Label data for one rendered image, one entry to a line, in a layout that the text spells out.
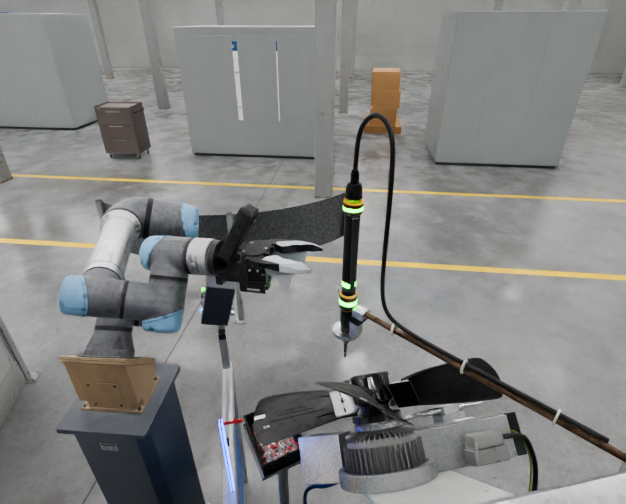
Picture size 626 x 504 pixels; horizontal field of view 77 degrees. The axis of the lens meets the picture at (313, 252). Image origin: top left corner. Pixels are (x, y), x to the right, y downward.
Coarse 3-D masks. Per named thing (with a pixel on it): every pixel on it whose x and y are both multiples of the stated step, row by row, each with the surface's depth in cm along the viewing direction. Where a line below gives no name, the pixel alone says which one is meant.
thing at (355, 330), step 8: (360, 304) 96; (352, 312) 95; (360, 312) 94; (352, 320) 95; (360, 320) 94; (336, 328) 102; (352, 328) 97; (360, 328) 99; (336, 336) 100; (344, 336) 99; (352, 336) 99
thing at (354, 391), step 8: (320, 384) 89; (328, 384) 91; (336, 384) 94; (344, 384) 98; (344, 392) 87; (352, 392) 90; (360, 392) 94; (368, 400) 89; (384, 408) 100; (392, 416) 91
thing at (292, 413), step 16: (272, 400) 121; (288, 400) 119; (304, 400) 117; (320, 400) 116; (272, 416) 113; (288, 416) 112; (304, 416) 112; (320, 416) 112; (256, 432) 108; (272, 432) 107; (288, 432) 107
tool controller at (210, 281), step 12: (204, 288) 167; (216, 288) 155; (228, 288) 157; (204, 300) 157; (216, 300) 158; (228, 300) 159; (204, 312) 160; (216, 312) 161; (228, 312) 162; (216, 324) 164
